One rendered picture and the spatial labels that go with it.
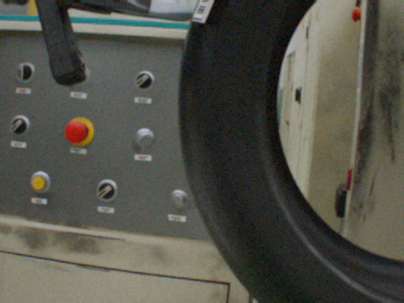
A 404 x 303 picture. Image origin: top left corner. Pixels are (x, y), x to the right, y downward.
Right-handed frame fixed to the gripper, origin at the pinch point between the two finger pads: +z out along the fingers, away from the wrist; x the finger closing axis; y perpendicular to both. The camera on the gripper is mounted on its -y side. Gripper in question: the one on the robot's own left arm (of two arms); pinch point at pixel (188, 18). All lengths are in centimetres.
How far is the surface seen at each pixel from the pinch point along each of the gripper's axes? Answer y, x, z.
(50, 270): -44, 59, -25
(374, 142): -9.3, 26.2, 23.4
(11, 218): -38, 64, -36
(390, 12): 8.5, 26.4, 22.4
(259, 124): -9.0, -11.9, 9.9
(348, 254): -22.9, 15.0, 22.3
